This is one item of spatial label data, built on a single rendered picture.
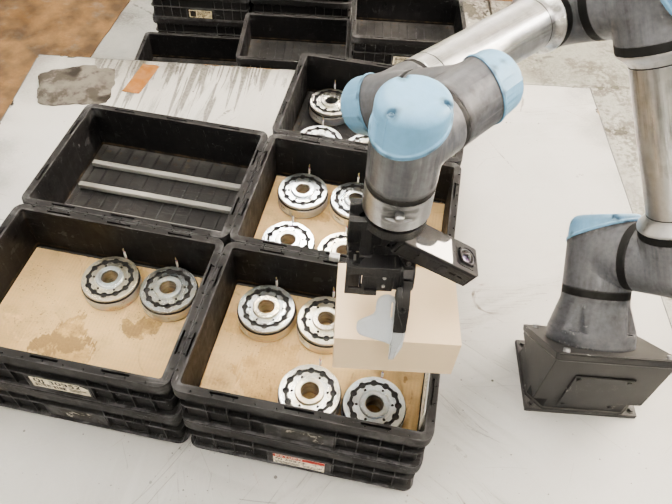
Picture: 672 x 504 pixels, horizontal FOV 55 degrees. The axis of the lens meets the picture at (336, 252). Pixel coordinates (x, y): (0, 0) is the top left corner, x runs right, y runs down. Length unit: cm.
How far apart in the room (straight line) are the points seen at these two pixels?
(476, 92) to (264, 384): 64
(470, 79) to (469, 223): 89
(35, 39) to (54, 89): 161
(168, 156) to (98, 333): 46
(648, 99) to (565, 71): 240
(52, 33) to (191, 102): 181
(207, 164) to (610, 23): 85
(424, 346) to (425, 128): 33
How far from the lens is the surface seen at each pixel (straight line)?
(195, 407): 105
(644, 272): 113
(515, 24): 93
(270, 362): 113
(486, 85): 68
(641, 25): 97
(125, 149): 152
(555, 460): 127
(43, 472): 126
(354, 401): 106
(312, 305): 115
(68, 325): 123
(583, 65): 349
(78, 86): 194
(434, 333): 83
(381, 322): 78
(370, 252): 74
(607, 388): 125
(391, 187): 63
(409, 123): 58
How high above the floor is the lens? 181
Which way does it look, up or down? 51 degrees down
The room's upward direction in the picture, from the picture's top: 4 degrees clockwise
